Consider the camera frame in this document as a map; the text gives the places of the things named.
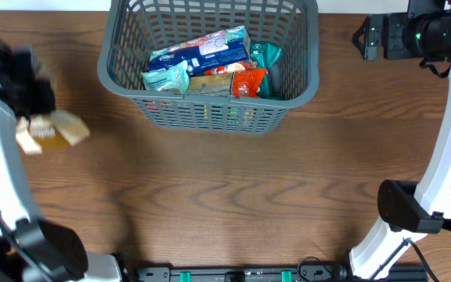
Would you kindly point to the grey plastic basket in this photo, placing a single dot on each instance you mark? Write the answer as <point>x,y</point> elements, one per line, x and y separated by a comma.
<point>136,28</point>

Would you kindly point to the green Nescafe 3in1 bag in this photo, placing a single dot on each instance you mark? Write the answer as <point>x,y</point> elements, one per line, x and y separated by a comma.
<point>262,55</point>

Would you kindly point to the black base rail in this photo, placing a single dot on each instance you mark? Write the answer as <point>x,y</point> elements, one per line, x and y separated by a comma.
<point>309,269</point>

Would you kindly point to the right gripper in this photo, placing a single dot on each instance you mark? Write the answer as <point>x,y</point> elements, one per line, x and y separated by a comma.
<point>375,36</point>

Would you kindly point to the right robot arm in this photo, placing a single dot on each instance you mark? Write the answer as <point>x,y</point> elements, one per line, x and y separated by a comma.
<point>408,211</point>

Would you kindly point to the beige coffee bag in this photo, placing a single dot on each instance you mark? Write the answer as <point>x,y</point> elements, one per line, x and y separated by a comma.
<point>43,133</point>

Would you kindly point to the orange spaghetti packet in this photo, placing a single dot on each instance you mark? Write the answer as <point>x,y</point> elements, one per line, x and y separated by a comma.
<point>240,84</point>

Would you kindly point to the Kleenex tissue multipack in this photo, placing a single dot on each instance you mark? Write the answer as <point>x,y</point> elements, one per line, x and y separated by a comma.
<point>204,53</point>

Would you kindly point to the teal white small sachet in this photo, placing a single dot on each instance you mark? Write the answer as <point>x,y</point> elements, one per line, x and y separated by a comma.
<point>175,77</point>

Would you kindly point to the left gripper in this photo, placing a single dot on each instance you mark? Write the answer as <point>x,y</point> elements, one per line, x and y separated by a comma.
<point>48,92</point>

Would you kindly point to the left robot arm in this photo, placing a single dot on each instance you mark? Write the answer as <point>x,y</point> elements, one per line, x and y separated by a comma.
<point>31,247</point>

